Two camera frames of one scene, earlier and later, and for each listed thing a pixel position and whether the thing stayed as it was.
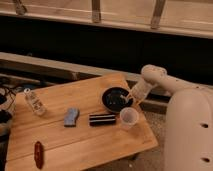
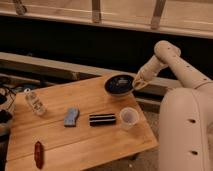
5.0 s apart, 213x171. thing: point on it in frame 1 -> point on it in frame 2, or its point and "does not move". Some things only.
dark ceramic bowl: [115, 99] -> [119, 85]
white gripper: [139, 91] -> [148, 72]
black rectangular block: [104, 119] does not move
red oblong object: [39, 155] does not move
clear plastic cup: [129, 116] does not move
